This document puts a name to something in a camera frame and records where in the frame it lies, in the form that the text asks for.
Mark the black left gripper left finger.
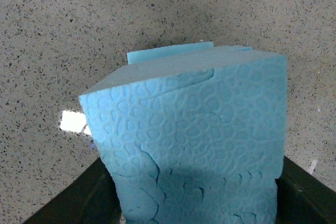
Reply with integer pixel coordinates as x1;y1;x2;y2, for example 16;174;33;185
24;158;121;224

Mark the light blue cube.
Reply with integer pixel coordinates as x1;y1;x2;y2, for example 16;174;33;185
127;41;214;65
79;46;287;223

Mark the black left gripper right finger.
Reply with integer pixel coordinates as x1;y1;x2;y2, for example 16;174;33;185
276;157;335;224

